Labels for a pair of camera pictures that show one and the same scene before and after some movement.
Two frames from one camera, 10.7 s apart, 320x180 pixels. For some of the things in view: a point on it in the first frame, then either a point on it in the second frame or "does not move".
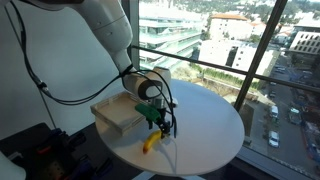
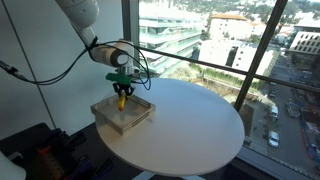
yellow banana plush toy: (150, 140) to (121, 102)
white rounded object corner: (10, 170) does not move
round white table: (210, 134) does not move
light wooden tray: (119, 112) does not move
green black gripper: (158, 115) to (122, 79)
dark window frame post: (259, 54) does not move
